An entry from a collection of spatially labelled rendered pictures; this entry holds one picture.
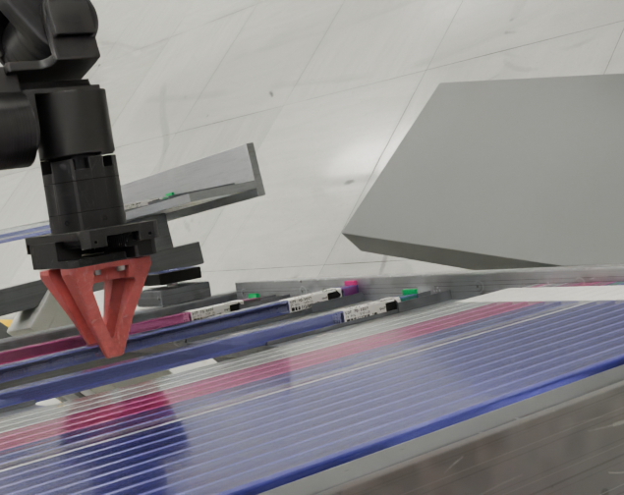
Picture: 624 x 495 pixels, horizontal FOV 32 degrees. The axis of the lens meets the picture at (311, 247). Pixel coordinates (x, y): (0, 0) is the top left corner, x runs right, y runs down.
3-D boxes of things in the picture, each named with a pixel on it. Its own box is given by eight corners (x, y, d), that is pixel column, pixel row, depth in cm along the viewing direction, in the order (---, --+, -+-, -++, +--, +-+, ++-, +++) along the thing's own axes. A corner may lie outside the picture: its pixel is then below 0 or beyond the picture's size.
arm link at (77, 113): (116, 72, 83) (84, 83, 87) (29, 78, 79) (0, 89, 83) (130, 163, 83) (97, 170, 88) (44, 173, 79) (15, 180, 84)
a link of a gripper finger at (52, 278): (94, 368, 79) (74, 241, 79) (51, 364, 85) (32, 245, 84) (174, 349, 84) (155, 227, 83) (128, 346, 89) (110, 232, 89)
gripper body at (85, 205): (85, 257, 78) (69, 154, 78) (26, 261, 86) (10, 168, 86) (163, 244, 82) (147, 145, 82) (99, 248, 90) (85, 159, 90)
